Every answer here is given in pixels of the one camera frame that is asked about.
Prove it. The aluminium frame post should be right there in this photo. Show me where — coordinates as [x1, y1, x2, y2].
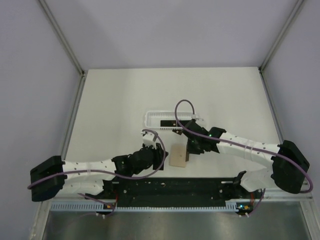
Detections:
[37, 0, 86, 77]
[258, 0, 308, 73]

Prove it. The black card in basket left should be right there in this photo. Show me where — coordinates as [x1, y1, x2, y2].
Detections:
[160, 120, 177, 128]

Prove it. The beige card holder wallet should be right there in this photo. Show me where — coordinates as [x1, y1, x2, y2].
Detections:
[169, 144, 187, 168]

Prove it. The black card in basket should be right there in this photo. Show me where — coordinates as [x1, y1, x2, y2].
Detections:
[160, 120, 177, 128]
[176, 119, 193, 128]

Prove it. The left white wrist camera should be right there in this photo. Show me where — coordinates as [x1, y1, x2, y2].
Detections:
[141, 129, 158, 149]

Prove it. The black card in basket right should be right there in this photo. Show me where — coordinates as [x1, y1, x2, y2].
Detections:
[176, 119, 193, 128]

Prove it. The white plastic basket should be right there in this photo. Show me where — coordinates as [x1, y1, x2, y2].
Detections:
[144, 110, 199, 130]

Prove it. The left aluminium frame post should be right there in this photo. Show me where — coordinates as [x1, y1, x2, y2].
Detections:
[37, 0, 86, 77]

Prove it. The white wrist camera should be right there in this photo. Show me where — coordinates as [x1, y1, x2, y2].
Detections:
[141, 129, 158, 149]
[191, 113, 205, 123]

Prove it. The white slotted cable duct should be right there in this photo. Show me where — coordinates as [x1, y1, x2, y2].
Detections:
[50, 200, 249, 213]

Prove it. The right aluminium frame post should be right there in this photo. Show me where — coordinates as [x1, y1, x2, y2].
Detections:
[258, 0, 308, 73]

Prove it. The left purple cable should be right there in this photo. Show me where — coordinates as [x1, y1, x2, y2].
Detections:
[26, 128, 166, 217]

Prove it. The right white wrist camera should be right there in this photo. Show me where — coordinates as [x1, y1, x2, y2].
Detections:
[191, 113, 205, 123]

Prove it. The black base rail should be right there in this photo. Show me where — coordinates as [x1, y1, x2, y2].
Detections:
[91, 177, 262, 208]

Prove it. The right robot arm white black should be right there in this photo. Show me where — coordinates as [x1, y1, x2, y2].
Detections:
[182, 119, 310, 198]

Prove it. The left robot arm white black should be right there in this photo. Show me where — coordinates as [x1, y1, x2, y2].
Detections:
[28, 143, 169, 202]

